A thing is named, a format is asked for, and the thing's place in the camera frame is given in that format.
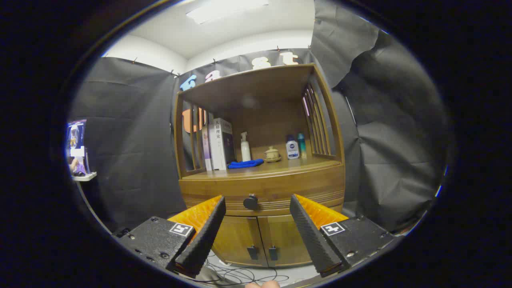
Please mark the wooden cabinet door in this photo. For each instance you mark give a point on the wooden cabinet door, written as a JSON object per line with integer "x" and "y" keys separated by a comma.
{"x": 286, "y": 240}
{"x": 236, "y": 240}

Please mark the black round drawer knob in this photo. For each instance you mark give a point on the black round drawer knob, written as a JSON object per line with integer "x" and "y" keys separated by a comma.
{"x": 250, "y": 202}

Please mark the thin white book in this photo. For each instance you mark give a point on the thin white book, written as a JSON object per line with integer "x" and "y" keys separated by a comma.
{"x": 211, "y": 150}

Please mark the wooden countertop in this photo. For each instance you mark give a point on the wooden countertop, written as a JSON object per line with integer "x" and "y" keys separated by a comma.
{"x": 280, "y": 166}

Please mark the ceiling light panel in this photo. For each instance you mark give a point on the ceiling light panel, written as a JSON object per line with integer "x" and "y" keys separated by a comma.
{"x": 224, "y": 8}

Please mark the thick white book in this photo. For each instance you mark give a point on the thick white book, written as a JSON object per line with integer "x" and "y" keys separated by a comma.
{"x": 220, "y": 144}

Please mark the white lotion bottle blue cap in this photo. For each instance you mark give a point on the white lotion bottle blue cap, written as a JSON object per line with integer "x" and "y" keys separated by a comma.
{"x": 292, "y": 150}

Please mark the blue folded cloth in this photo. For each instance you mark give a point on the blue folded cloth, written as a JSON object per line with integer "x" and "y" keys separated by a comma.
{"x": 244, "y": 163}

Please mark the wooden drawer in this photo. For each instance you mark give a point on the wooden drawer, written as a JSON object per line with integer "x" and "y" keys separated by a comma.
{"x": 304, "y": 186}

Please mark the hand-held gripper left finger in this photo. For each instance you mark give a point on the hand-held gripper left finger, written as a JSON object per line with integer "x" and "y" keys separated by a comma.
{"x": 208, "y": 240}

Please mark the white shelf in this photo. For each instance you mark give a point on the white shelf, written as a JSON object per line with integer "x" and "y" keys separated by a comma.
{"x": 84, "y": 176}

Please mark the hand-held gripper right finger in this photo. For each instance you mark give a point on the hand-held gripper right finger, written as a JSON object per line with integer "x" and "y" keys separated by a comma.
{"x": 312, "y": 240}

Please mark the beige lidded teacup with saucer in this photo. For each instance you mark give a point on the beige lidded teacup with saucer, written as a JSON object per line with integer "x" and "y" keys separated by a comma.
{"x": 272, "y": 154}

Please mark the thin purple book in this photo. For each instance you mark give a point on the thin purple book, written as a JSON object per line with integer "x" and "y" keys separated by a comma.
{"x": 205, "y": 150}

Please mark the white pump bottle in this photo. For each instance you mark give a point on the white pump bottle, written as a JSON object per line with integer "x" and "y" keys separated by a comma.
{"x": 245, "y": 150}

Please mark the wooden cabinet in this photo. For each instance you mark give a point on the wooden cabinet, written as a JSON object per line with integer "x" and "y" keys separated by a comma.
{"x": 256, "y": 86}

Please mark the slim teal bottle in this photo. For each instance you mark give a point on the slim teal bottle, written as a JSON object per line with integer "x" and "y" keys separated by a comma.
{"x": 302, "y": 146}

